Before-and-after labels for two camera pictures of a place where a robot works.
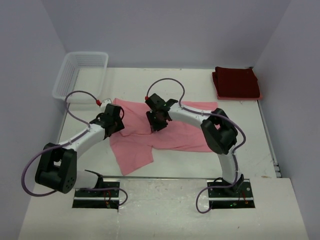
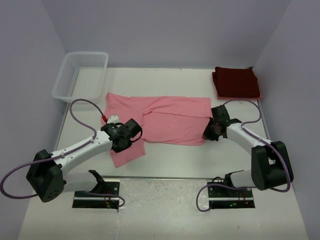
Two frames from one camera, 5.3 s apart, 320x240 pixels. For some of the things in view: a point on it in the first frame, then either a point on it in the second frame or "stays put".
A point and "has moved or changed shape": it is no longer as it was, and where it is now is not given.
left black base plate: [98, 199] stays put
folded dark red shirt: [235, 82] stays put
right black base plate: [239, 196] stays put
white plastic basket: [81, 71] stays put
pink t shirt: [133, 146] has moved or changed shape
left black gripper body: [118, 124] → [118, 149]
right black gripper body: [157, 123] → [211, 132]
